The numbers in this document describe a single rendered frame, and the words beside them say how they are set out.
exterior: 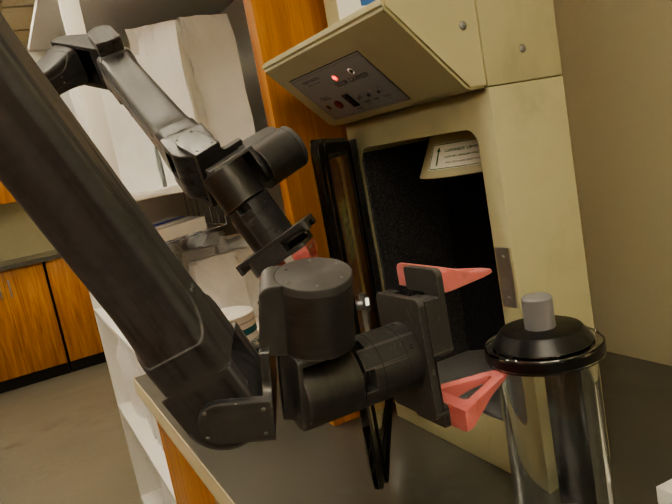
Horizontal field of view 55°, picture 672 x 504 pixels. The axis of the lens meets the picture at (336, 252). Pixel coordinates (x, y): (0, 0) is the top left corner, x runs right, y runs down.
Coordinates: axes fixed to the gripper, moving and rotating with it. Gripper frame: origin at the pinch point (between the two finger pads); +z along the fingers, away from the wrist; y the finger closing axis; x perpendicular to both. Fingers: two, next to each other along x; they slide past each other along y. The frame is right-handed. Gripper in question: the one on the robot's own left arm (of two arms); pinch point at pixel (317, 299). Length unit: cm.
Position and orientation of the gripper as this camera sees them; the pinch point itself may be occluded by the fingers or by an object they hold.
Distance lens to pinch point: 78.9
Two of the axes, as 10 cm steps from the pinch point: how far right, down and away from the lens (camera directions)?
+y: -8.1, 5.6, 2.0
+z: 5.8, 8.1, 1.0
